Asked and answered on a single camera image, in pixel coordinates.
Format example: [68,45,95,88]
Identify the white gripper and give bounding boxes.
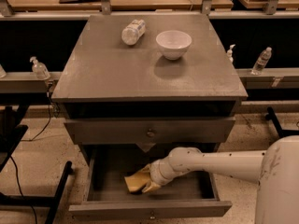
[135,158,183,193]

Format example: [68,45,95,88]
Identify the yellow sponge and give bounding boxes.
[124,172,150,193]

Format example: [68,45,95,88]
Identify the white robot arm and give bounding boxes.
[125,135,299,224]

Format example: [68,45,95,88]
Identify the closed grey top drawer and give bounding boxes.
[64,117,235,145]

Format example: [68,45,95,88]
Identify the open grey middle drawer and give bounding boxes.
[69,144,232,221]

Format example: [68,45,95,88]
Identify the grey wooden drawer cabinet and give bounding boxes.
[50,13,249,163]

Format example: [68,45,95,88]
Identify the black stand leg left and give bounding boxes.
[0,161,73,224]

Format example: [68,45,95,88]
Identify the black stand leg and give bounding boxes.
[265,107,299,138]
[0,161,73,224]

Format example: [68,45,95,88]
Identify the white ceramic bowl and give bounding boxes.
[156,30,192,60]

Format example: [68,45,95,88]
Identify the black stand leg right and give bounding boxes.
[265,107,299,138]

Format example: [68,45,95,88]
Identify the lying clear plastic bottle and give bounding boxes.
[121,20,146,46]

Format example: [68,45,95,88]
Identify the small white pump bottle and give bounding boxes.
[226,44,235,63]

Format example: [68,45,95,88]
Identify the left clear pump dispenser bottle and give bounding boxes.
[30,56,50,80]

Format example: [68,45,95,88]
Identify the upright clear water bottle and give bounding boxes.
[250,47,272,76]

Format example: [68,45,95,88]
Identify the black floor cable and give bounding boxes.
[8,103,54,224]

